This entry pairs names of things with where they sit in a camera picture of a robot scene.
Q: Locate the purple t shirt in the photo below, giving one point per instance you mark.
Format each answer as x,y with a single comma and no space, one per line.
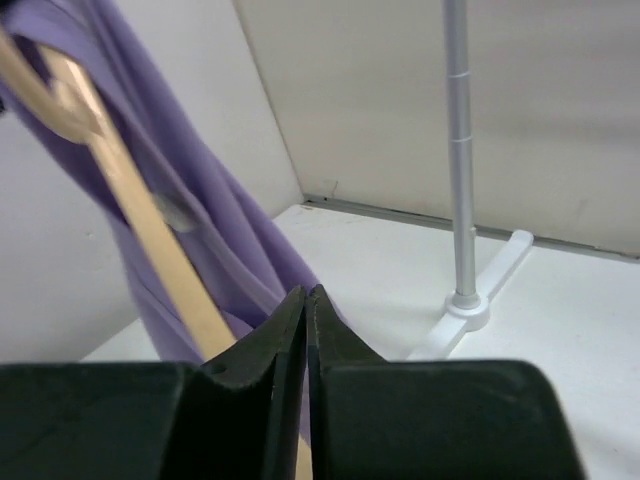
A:
245,262

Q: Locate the wooden clothes hanger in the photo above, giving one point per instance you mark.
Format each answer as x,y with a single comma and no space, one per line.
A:
72,106

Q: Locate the white clothes rack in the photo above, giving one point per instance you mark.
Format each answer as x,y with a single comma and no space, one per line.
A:
467,308

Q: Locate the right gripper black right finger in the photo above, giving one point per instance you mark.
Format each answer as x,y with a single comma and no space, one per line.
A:
464,419

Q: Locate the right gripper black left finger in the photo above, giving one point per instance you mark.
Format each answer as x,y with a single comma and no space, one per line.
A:
234,417

